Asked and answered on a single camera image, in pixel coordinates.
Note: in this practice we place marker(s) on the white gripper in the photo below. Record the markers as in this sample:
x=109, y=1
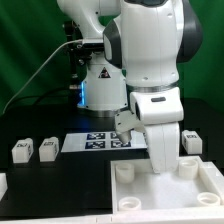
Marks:
x=163, y=141

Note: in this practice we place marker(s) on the white square tabletop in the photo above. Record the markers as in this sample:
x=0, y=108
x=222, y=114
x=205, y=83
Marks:
x=135, y=186

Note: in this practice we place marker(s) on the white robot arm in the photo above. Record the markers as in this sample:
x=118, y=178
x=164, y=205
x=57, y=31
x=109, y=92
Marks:
x=148, y=38

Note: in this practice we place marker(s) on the paper sheet with AprilTags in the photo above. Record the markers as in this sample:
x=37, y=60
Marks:
x=101, y=141

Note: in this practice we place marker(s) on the white obstacle bar left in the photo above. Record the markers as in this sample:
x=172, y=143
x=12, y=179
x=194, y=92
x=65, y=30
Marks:
x=3, y=185

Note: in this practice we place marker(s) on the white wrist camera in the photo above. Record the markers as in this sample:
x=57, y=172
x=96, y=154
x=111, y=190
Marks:
x=125, y=122

